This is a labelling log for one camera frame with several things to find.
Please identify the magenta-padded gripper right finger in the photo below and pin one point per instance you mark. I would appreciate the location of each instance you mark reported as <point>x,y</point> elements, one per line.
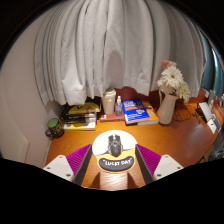
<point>166,166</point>

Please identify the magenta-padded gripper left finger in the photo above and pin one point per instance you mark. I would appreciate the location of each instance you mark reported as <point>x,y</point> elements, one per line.
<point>58,166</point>

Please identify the dark grey computer mouse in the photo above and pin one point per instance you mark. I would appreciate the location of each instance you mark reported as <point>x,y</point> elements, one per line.
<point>115,146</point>

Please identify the white yellow black mouse pad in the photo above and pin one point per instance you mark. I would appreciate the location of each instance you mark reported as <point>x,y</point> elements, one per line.
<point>100,146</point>

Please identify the dark mug with green inside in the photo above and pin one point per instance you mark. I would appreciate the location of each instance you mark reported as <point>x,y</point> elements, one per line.
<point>55,128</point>

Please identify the white and yellow book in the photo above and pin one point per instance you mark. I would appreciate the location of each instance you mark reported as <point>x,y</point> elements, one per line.
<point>80,126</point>

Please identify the black book with white pages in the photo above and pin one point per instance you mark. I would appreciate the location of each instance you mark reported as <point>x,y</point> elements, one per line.
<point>78,120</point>

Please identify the orange book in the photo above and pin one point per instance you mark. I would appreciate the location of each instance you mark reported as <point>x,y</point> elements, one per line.
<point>152,115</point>

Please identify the thin black book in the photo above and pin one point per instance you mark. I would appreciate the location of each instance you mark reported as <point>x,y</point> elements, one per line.
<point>78,116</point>

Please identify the blue book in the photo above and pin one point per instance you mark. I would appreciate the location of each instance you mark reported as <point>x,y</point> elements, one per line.
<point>135,111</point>

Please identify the yellow and black book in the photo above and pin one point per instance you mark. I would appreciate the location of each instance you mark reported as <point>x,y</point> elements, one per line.
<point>83,108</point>

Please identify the dark red book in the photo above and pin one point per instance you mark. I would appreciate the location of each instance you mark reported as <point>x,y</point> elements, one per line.
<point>111,117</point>

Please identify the clear spray bottle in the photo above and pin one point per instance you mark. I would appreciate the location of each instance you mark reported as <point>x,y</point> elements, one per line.
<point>118,108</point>

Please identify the cream lidded tumbler cup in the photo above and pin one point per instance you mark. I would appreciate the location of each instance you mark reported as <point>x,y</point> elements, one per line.
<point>109,103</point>

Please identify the white flower bouquet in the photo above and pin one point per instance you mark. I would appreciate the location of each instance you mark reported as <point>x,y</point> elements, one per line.
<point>172,78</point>

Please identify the light grey curtain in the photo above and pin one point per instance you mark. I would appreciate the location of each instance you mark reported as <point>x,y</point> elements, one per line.
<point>116,46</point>

